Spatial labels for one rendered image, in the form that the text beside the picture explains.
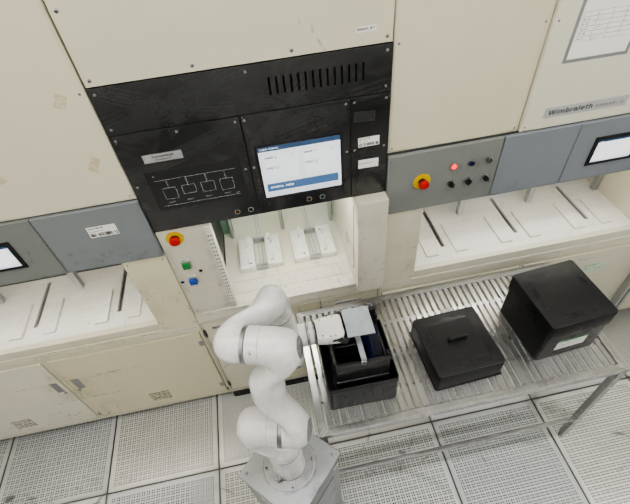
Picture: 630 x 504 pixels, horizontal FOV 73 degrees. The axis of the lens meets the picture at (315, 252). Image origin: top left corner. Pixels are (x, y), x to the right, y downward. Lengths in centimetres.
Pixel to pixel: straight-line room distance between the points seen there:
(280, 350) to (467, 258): 134
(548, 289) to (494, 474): 110
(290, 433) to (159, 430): 159
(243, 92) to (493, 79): 81
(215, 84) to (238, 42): 14
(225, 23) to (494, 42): 81
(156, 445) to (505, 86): 247
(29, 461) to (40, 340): 98
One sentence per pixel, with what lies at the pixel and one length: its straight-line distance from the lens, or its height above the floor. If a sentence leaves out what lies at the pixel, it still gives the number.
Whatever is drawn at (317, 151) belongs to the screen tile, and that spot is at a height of 163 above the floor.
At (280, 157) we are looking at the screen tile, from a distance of 148.
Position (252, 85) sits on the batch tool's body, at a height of 189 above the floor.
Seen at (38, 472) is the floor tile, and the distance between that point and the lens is 309.
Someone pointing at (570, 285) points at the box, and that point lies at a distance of 205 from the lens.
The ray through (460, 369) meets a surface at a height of 86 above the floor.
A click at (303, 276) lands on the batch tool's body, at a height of 87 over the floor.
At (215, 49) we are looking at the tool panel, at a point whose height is 200.
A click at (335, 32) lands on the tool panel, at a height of 200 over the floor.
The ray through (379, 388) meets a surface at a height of 88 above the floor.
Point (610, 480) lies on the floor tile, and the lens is 286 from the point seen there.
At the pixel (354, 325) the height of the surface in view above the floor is 116.
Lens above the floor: 246
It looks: 47 degrees down
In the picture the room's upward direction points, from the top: 6 degrees counter-clockwise
